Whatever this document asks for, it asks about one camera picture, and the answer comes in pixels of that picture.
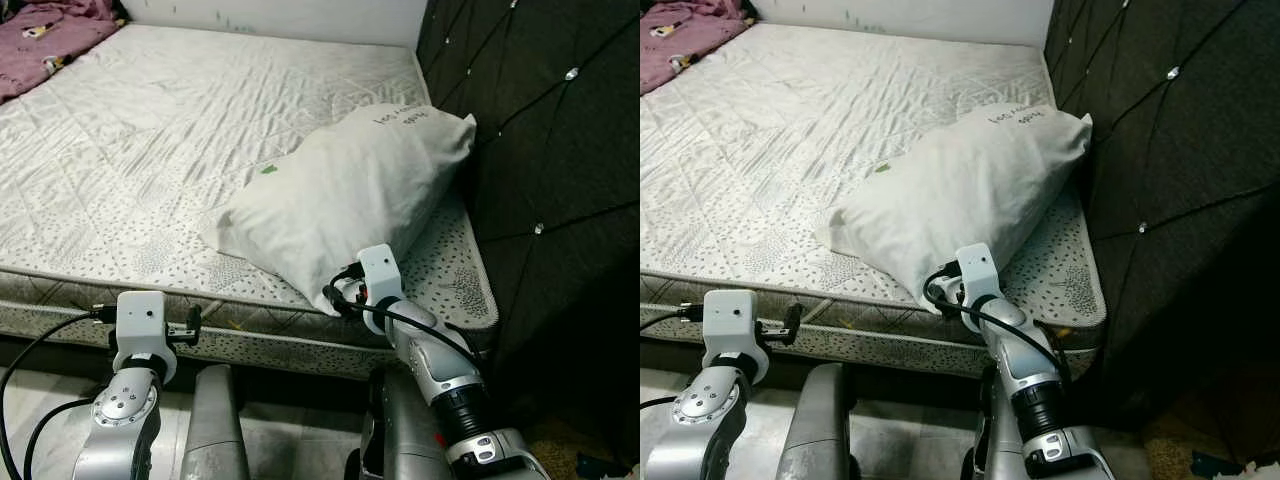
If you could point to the dark tufted headboard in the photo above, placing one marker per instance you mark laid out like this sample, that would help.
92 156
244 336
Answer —
540 150
1170 150

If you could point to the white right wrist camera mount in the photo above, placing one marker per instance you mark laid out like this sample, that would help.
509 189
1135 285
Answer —
380 275
977 272

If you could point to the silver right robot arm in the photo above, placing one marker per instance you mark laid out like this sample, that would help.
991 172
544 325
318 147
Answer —
1030 375
445 370

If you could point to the brown woven floor mat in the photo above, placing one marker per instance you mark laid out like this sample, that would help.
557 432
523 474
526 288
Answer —
590 445
1210 440

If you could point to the white pillow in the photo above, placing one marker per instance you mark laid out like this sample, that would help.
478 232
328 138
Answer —
950 190
340 190

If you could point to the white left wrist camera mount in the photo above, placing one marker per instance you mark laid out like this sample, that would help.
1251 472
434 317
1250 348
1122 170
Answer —
140 325
728 325

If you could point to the grey left robot leg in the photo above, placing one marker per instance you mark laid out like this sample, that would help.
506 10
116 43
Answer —
213 430
818 430

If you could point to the grey right robot leg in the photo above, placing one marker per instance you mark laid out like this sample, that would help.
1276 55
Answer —
990 430
395 430

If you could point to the grey robot leg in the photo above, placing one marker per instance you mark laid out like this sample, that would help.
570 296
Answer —
213 430
990 430
395 430
818 430

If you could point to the grey quilted mattress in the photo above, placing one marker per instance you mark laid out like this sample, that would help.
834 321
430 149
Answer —
780 140
150 140

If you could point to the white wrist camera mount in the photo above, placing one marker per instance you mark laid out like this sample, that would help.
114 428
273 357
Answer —
728 325
140 325
380 275
977 272

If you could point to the pink cartoon mouse blanket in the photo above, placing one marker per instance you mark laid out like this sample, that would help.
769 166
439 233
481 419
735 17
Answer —
680 40
50 40

